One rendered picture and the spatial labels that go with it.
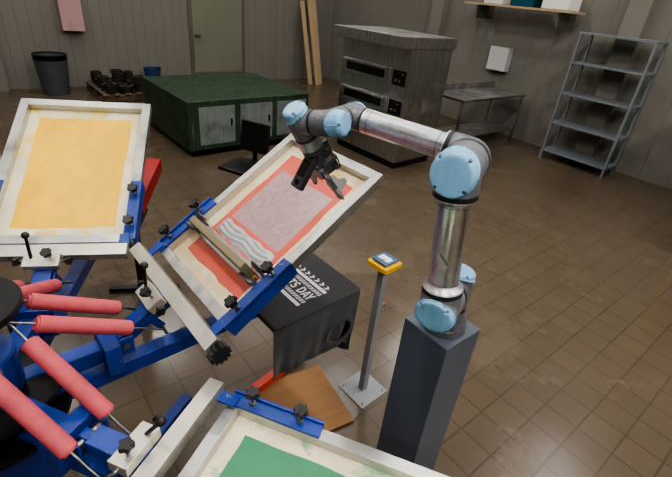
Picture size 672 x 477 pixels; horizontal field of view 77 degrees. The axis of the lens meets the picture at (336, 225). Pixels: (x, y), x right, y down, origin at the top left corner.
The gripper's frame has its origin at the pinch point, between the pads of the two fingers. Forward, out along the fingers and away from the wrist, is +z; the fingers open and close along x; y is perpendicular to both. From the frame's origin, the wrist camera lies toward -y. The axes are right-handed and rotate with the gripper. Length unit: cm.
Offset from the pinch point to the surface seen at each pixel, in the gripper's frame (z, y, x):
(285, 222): 14.3, -13.7, 18.9
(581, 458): 195, 24, -93
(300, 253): 10.8, -20.6, -1.3
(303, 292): 53, -25, 18
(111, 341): 3, -85, 23
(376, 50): 193, 305, 330
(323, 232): 10.8, -9.4, -1.8
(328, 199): 14.2, 4.0, 11.8
